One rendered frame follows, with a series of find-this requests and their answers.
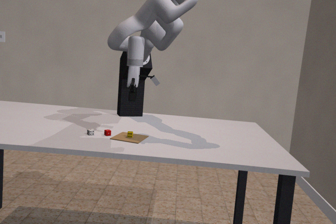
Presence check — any red die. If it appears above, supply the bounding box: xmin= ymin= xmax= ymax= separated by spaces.
xmin=104 ymin=130 xmax=111 ymax=136

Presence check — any yellow die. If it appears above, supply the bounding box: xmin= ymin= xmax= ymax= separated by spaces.
xmin=127 ymin=131 xmax=133 ymax=138

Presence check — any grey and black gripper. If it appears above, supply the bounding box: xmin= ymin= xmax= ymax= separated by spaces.
xmin=127 ymin=65 xmax=143 ymax=102

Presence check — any brown mat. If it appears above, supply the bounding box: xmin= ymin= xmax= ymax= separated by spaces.
xmin=110 ymin=132 xmax=149 ymax=144

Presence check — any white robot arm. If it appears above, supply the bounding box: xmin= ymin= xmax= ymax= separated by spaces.
xmin=108 ymin=0 xmax=198 ymax=66

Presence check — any white die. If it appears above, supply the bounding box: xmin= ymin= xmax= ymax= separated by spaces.
xmin=87 ymin=129 xmax=94 ymax=136

